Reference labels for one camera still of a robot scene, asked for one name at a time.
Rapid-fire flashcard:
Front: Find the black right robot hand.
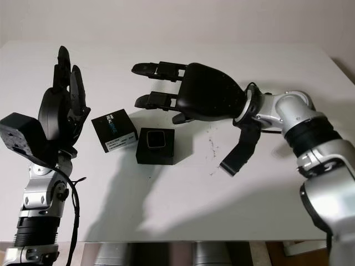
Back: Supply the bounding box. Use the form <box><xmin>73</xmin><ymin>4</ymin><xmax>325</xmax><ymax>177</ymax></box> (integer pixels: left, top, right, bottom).
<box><xmin>131</xmin><ymin>62</ymin><xmax>250</xmax><ymax>125</ymax></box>

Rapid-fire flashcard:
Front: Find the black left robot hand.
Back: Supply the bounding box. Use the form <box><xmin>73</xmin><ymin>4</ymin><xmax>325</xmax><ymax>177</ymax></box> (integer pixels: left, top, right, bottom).
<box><xmin>38</xmin><ymin>45</ymin><xmax>92</xmax><ymax>155</ymax></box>

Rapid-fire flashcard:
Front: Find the black printed box lid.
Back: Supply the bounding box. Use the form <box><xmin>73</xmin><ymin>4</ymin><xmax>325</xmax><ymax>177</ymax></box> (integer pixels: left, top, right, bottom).
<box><xmin>90</xmin><ymin>108</ymin><xmax>139</xmax><ymax>154</ymax></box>

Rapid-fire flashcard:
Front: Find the small silver camera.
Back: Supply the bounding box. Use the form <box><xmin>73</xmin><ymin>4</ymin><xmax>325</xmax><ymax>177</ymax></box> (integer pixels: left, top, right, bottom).
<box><xmin>146</xmin><ymin>129</ymin><xmax>166</xmax><ymax>150</ymax></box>

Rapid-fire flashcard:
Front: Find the black foam-lined box base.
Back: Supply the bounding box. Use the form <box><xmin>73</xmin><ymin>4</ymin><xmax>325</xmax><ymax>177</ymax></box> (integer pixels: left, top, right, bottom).
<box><xmin>135</xmin><ymin>127</ymin><xmax>175</xmax><ymax>166</ymax></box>

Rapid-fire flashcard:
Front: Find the silver robot leg cylinder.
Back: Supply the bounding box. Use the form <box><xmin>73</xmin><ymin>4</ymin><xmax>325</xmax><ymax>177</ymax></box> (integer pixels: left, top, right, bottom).
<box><xmin>192</xmin><ymin>242</ymin><xmax>231</xmax><ymax>266</ymax></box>
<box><xmin>94</xmin><ymin>243</ymin><xmax>128</xmax><ymax>266</ymax></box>

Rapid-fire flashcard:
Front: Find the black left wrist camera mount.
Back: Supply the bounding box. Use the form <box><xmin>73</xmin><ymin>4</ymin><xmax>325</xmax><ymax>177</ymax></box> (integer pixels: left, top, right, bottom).
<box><xmin>0</xmin><ymin>112</ymin><xmax>56</xmax><ymax>167</ymax></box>

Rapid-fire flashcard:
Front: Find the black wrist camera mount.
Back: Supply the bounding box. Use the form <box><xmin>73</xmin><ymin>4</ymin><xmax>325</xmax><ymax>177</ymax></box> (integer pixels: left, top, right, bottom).
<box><xmin>0</xmin><ymin>112</ymin><xmax>56</xmax><ymax>167</ymax></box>
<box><xmin>219</xmin><ymin>119</ymin><xmax>261</xmax><ymax>177</ymax></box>

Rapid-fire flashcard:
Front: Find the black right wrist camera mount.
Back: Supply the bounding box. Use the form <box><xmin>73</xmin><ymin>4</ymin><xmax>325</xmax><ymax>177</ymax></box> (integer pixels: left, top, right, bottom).
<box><xmin>219</xmin><ymin>119</ymin><xmax>261</xmax><ymax>177</ymax></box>

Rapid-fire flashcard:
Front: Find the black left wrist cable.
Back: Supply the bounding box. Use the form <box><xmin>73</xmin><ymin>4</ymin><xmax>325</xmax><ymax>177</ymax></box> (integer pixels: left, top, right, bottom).
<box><xmin>41</xmin><ymin>163</ymin><xmax>86</xmax><ymax>266</ymax></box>

